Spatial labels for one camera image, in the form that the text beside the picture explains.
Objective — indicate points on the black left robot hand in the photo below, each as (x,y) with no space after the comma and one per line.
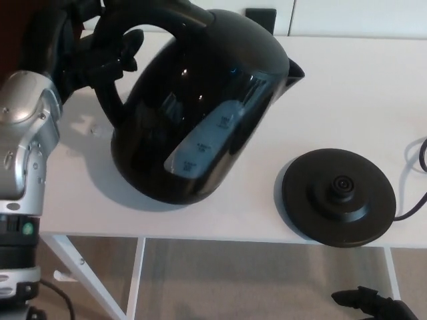
(63,50)

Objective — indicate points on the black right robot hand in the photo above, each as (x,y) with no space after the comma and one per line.
(370,305)

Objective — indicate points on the black electric kettle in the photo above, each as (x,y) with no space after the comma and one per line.
(200,110)

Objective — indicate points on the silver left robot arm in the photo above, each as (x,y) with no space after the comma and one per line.
(23,133)

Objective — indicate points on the black round kettle base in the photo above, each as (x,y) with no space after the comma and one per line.
(337,200)

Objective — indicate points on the black wall outlet plate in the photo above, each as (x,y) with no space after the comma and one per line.
(261,16)

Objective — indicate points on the white metal table frame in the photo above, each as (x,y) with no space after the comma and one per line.
(133,270)

